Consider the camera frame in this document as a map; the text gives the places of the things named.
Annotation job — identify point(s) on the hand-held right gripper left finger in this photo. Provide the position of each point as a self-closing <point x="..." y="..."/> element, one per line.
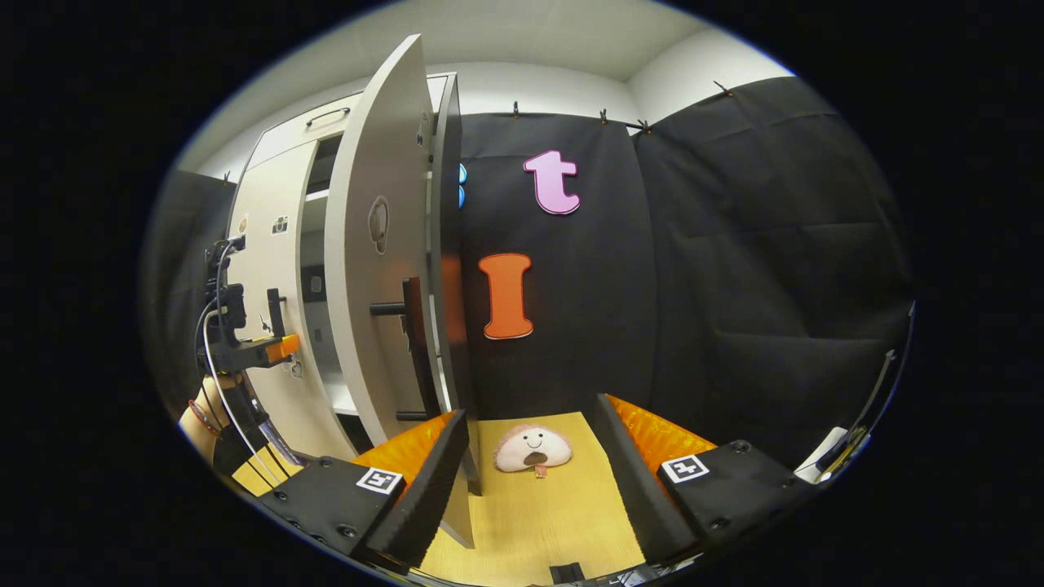
<point x="428" y="481"/>

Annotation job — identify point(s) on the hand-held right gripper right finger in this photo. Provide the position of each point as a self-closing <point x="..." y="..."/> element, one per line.
<point x="632" y="481"/>

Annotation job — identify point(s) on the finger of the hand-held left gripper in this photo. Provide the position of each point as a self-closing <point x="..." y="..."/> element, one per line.
<point x="283" y="348"/>

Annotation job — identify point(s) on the cream cabinet door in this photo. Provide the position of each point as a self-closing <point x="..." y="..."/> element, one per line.
<point x="359" y="310"/>
<point x="261" y="269"/>

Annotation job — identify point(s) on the cream double-door shoe cabinet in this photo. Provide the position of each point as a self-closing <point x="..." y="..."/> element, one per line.
<point x="285" y="134"/>

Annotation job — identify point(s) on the smiling plush toy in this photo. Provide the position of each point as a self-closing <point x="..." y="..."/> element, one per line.
<point x="530" y="447"/>

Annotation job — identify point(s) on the black backdrop cloth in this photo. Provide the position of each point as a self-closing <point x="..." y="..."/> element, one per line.
<point x="734" y="244"/>

